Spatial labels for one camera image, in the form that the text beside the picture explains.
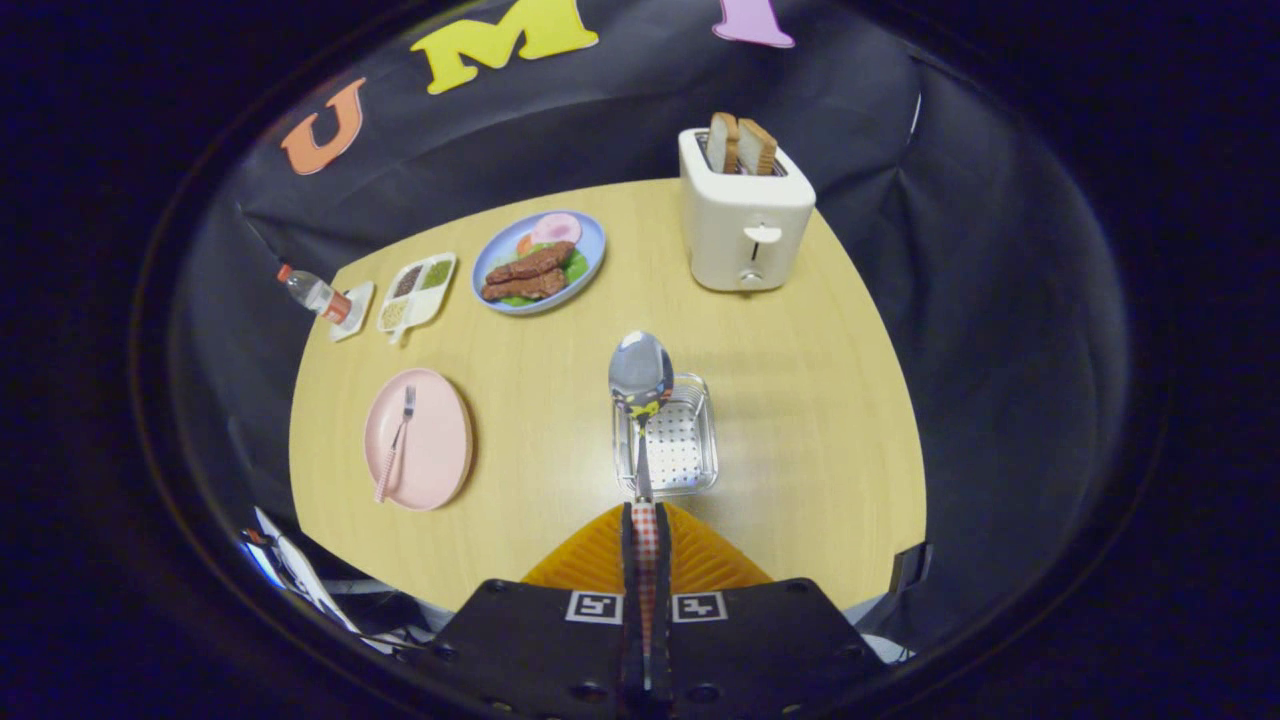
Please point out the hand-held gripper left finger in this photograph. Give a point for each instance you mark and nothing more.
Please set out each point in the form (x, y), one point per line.
(540, 640)

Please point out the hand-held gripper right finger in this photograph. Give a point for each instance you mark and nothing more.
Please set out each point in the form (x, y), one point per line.
(760, 640)

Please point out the black table clamp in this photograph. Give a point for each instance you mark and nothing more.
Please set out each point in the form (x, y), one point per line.
(910, 568)

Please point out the metal cutlery drainer basket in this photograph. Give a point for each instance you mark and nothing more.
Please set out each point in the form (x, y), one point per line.
(688, 450)

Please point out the pink plate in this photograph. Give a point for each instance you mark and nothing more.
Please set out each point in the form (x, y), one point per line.
(435, 440)

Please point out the white flat object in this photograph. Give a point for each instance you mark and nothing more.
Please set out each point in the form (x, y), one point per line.
(300, 575)

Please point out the brown sausage piece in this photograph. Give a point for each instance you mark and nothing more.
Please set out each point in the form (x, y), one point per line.
(535, 262)
(525, 287)

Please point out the white divided tray with grains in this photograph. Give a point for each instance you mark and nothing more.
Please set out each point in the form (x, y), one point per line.
(422, 300)

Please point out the white square coaster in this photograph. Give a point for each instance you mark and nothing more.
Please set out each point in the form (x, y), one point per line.
(358, 310)

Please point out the blue food plate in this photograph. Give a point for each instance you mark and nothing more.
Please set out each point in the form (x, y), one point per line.
(500, 245)

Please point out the clear water bottle red label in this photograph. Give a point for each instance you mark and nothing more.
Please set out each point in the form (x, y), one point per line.
(315, 295)

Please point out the pink ham slice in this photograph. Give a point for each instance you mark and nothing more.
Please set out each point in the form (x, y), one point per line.
(556, 228)

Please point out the white toaster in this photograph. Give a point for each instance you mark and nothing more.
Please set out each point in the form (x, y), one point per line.
(745, 215)

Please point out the toast bread slice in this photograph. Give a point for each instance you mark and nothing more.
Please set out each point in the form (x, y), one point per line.
(758, 150)
(722, 145)

